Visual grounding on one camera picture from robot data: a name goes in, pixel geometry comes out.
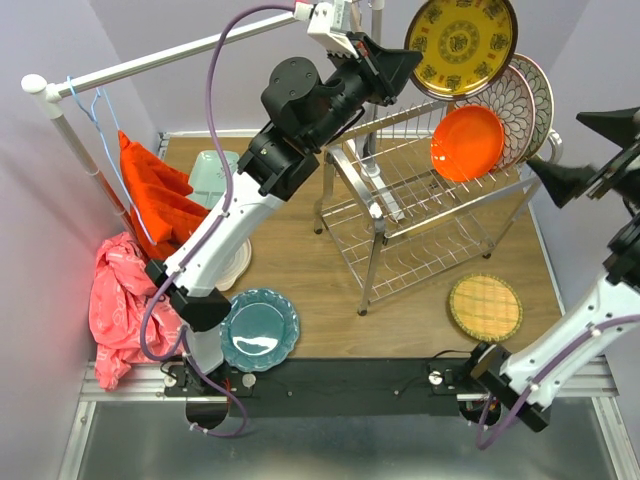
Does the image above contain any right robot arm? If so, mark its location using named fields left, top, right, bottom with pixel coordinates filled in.
left=459, top=107, right=639, bottom=450

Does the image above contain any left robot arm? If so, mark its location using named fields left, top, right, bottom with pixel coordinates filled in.
left=145, top=32, right=423, bottom=395

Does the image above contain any blue wire hanger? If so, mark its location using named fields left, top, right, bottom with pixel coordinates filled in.
left=66, top=75, right=157, bottom=246

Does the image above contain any white clothes rail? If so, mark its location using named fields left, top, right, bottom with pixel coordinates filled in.
left=20, top=0, right=386, bottom=221

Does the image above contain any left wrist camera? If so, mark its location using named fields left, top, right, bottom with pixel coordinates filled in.
left=293, top=0, right=357, bottom=58

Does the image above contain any pink plastic bag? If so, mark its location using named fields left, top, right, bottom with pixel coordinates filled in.
left=89, top=232, right=157, bottom=391

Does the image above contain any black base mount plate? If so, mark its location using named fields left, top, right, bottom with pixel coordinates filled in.
left=161, top=356, right=489, bottom=419

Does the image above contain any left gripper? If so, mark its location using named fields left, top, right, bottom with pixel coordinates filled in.
left=306, top=31, right=422, bottom=151

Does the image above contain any teal scalloped plate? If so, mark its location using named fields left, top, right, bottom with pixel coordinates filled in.
left=220, top=288, right=300, bottom=373

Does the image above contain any orange plate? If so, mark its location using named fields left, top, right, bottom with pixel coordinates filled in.
left=430, top=105, right=504, bottom=183

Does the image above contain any metal dish rack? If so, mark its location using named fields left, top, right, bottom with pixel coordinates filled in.
left=314, top=101, right=541, bottom=316

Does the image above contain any orange oven mitt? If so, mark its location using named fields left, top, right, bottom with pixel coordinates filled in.
left=118, top=131, right=209, bottom=260

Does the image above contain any large floral plate brown rim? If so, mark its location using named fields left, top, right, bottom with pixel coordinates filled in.
left=511, top=53, right=554, bottom=160

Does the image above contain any woven bamboo plate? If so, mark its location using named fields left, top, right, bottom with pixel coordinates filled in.
left=448, top=274, right=523, bottom=343

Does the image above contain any light blue divided tray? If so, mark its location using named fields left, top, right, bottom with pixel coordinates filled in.
left=188, top=150, right=226, bottom=210

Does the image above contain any yellow patterned dark plate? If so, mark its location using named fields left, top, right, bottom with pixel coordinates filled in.
left=404, top=0, right=518, bottom=101

